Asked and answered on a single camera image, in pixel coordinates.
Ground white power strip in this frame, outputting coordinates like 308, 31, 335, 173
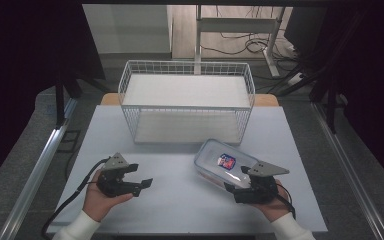
287, 70, 304, 86

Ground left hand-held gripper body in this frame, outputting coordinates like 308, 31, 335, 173
96, 152, 138, 198

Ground white wire basket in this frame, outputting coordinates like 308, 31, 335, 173
117, 59, 257, 145

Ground clear plastic food container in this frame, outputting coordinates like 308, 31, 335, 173
193, 138, 262, 195

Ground dark curtain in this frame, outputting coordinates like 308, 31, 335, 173
0, 0, 107, 195
283, 4, 384, 196

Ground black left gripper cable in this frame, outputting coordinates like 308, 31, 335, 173
41, 157, 112, 240

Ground person's left hand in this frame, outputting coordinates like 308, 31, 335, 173
82, 169, 135, 223

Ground black metal stand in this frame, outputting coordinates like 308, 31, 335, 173
268, 49, 351, 135
53, 71, 112, 130

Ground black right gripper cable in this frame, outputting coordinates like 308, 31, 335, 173
274, 184, 297, 220

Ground aluminium rail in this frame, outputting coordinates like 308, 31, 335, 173
310, 101, 384, 240
0, 97, 79, 240

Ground white metal desk frame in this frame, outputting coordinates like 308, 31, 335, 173
194, 4, 286, 78

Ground black floor cables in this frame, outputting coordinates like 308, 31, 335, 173
199, 5, 302, 64

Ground wooden table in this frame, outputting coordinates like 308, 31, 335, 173
100, 92, 280, 108

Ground person's right hand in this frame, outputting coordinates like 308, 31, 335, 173
251, 179, 296, 223

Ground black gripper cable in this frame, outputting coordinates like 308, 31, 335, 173
41, 157, 112, 240
274, 184, 297, 220

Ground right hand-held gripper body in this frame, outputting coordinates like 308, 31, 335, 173
234, 161, 291, 205

